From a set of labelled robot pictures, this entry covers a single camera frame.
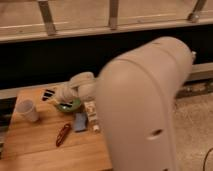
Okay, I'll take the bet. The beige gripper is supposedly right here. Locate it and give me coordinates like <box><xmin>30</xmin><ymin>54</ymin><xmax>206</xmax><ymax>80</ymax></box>
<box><xmin>55</xmin><ymin>83</ymin><xmax>77</xmax><ymax>103</ymax></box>

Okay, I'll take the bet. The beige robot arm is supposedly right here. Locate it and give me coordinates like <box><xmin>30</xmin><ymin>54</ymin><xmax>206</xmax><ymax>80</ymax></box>
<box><xmin>55</xmin><ymin>37</ymin><xmax>194</xmax><ymax>171</ymax></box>

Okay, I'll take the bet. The green ceramic bowl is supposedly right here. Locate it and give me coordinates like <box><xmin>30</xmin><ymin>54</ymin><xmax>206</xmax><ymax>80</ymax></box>
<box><xmin>56</xmin><ymin>99</ymin><xmax>81</xmax><ymax>113</ymax></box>

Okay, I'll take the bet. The translucent plastic cup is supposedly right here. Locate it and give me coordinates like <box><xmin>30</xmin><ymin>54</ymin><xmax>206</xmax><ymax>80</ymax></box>
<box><xmin>16</xmin><ymin>99</ymin><xmax>39</xmax><ymax>122</ymax></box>

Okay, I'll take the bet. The blue sponge block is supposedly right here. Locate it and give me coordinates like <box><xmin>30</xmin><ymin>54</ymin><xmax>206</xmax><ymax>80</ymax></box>
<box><xmin>74</xmin><ymin>113</ymin><xmax>87</xmax><ymax>132</ymax></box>

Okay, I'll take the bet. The clear plastic bottle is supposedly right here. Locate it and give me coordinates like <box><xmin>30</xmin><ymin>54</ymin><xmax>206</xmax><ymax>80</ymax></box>
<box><xmin>191</xmin><ymin>51</ymin><xmax>197</xmax><ymax>61</ymax></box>

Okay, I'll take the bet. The left metal bracket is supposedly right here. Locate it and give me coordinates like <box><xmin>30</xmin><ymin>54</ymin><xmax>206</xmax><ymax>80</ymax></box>
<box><xmin>37</xmin><ymin>0</ymin><xmax>56</xmax><ymax>36</ymax></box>

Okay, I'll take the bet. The metal bracket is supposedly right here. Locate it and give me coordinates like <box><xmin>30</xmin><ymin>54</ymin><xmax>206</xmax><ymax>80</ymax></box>
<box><xmin>37</xmin><ymin>0</ymin><xmax>56</xmax><ymax>36</ymax></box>
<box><xmin>187</xmin><ymin>0</ymin><xmax>207</xmax><ymax>23</ymax></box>
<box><xmin>108</xmin><ymin>0</ymin><xmax>119</xmax><ymax>30</ymax></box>

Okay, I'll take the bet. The middle metal bracket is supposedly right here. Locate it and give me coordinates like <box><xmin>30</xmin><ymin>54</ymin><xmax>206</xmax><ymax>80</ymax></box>
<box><xmin>108</xmin><ymin>0</ymin><xmax>119</xmax><ymax>30</ymax></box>

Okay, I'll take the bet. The right metal bracket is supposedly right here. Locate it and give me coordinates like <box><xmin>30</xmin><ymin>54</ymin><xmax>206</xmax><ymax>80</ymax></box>
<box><xmin>187</xmin><ymin>0</ymin><xmax>207</xmax><ymax>23</ymax></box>

